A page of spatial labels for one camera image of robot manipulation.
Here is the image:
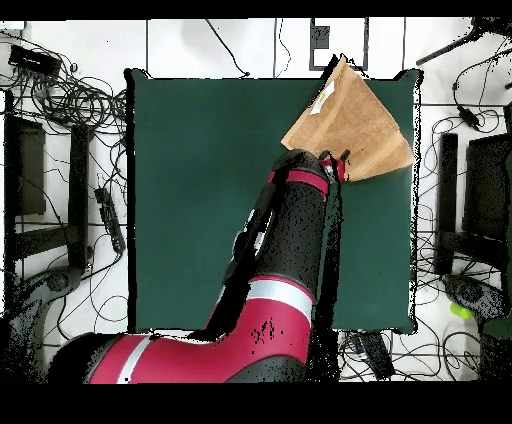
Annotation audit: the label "tan terry towel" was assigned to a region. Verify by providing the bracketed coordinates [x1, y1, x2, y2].
[280, 54, 416, 184]

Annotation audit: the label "black metal stand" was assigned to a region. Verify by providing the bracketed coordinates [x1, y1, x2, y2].
[434, 101, 512, 281]
[2, 89, 95, 271]

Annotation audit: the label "dark green table cloth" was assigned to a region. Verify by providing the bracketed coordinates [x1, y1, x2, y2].
[124, 67, 424, 336]

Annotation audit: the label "black power adapter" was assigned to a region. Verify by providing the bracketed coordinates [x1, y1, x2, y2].
[457, 105, 481, 131]

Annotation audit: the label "black tripod leg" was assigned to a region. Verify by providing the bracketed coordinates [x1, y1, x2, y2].
[415, 17, 512, 67]

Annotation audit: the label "dark grey stand base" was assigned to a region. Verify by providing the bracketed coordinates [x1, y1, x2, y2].
[5, 265, 87, 383]
[441, 273, 512, 341]

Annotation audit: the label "small bright green object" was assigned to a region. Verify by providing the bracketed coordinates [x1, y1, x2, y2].
[449, 302, 474, 320]

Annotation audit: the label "black power strip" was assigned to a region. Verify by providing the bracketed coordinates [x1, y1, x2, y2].
[351, 331, 396, 381]
[93, 186, 127, 254]

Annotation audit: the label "thin black cable with plug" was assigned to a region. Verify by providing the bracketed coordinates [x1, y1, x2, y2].
[205, 18, 251, 78]

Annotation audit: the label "grey square floor frame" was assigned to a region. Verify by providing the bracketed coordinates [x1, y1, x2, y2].
[308, 17, 369, 72]

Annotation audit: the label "tangled black cables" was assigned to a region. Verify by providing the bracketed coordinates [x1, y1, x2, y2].
[0, 31, 129, 137]

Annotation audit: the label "black network switch box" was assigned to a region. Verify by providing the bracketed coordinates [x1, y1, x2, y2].
[7, 43, 63, 78]

